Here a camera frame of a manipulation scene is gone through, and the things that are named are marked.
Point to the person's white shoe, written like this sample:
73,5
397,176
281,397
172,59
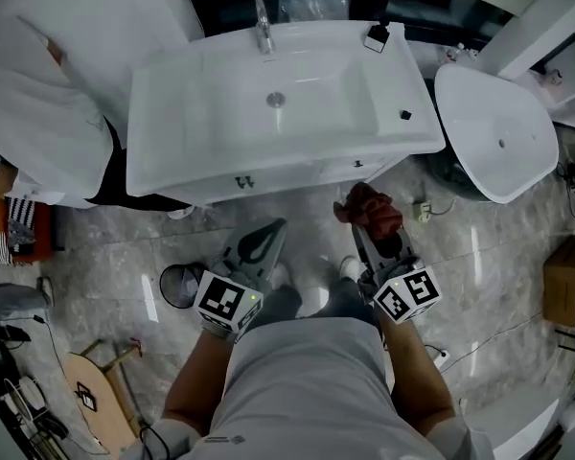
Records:
181,213
280,276
350,267

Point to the dark green basin pedestal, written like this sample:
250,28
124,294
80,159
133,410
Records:
450,180

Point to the orange stand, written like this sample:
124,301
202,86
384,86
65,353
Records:
38,228

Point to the chrome faucet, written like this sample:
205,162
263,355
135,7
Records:
263,27

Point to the white power adapter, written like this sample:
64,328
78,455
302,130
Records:
437,356

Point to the black mesh trash bin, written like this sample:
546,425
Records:
179,285

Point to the large cardboard box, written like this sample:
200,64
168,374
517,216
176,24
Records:
568,281

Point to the red-brown knitted cloth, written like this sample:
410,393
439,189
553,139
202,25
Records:
371,211

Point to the white freestanding basin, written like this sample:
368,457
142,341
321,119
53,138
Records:
484,127

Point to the chrome sink drain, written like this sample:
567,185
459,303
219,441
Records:
276,99

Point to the person's light grey shirt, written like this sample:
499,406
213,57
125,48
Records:
306,391

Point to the white shelf unit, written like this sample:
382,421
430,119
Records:
546,12

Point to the person's left white shoe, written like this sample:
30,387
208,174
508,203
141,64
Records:
280,276

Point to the person's right white shoe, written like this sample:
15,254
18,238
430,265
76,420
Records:
350,267

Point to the black and white small device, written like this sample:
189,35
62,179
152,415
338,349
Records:
376,39

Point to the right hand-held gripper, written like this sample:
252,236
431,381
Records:
407,295

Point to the wooden oval table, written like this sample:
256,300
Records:
100,400

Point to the person's left forearm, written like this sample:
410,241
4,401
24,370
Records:
196,376

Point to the pile of black equipment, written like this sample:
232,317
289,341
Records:
9,400

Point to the white vanity cabinet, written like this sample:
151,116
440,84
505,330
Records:
287,180

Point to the person's right forearm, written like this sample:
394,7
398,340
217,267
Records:
412,376

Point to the clear plastic bag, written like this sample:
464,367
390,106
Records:
314,5

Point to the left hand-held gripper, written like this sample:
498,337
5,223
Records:
225,300

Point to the person's dark trousers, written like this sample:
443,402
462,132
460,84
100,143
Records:
350,300

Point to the small black block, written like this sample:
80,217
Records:
405,114

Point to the white power strip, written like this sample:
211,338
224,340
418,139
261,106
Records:
422,211

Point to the person's left hand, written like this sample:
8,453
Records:
218,332

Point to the white washbasin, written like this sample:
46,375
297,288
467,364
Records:
220,113

